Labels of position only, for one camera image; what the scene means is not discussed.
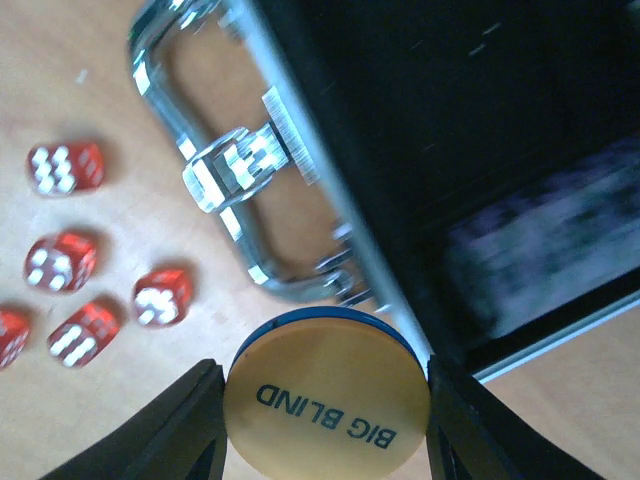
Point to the red die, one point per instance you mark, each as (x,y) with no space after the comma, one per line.
(60,263)
(82,336)
(15,329)
(162,297)
(62,169)

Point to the aluminium poker case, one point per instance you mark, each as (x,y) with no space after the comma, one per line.
(389,123)

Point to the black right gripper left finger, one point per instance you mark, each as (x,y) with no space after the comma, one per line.
(180,434)

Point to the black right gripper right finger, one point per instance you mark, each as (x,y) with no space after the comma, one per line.
(473,435)

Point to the purple poker chip stack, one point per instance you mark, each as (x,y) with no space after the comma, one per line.
(550,243)

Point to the orange dealer button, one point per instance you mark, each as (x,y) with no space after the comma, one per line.
(326,393)

